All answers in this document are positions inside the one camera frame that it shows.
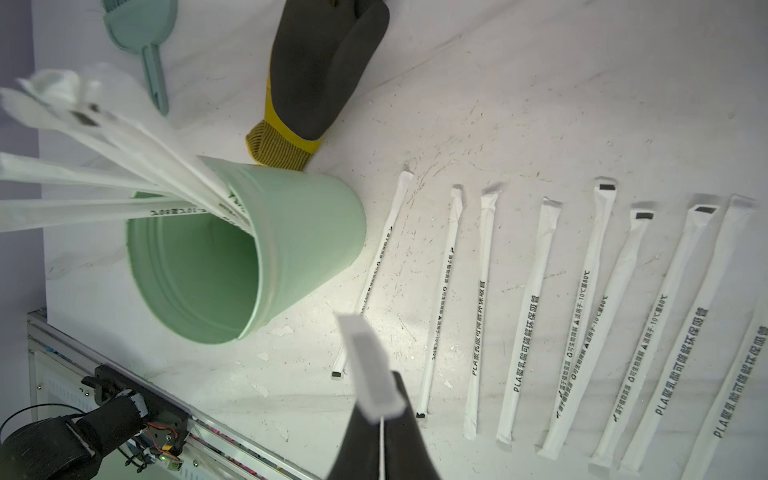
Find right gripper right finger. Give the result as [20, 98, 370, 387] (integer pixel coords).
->
[383, 371, 440, 480]

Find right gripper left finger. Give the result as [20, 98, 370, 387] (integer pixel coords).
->
[327, 405, 380, 480]

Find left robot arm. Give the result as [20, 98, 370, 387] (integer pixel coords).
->
[1, 391, 149, 479]

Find green storage cup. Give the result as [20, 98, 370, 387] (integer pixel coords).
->
[126, 157, 367, 345]

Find bundle of wrapped straws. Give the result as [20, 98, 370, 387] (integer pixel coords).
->
[1, 63, 254, 234]

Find black yellow work glove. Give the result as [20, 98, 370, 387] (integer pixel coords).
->
[246, 0, 390, 171]

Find green hand brush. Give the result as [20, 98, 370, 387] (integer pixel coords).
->
[101, 0, 178, 116]

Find aluminium front rail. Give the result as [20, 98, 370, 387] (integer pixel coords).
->
[27, 309, 314, 479]

